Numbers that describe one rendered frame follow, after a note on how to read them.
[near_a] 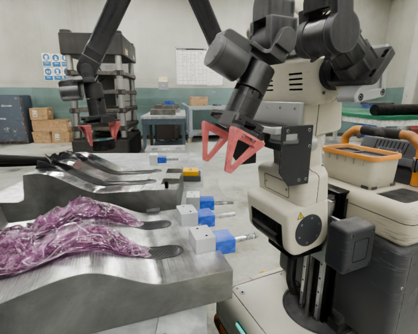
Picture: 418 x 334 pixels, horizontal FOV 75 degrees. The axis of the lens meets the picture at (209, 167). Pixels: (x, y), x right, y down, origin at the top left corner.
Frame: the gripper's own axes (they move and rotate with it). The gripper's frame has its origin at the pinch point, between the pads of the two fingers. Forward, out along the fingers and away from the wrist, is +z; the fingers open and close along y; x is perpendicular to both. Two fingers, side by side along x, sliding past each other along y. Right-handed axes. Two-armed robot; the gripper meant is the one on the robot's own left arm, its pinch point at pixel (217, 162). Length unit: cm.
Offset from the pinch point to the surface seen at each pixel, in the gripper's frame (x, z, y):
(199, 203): 10.7, 12.6, -18.5
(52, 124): -54, 91, -701
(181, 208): 0.8, 12.5, -7.2
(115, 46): -8, -90, -419
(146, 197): -3.0, 15.9, -20.2
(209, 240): 1.2, 12.7, 6.8
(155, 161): 13, 13, -76
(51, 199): -22.4, 25.8, -29.4
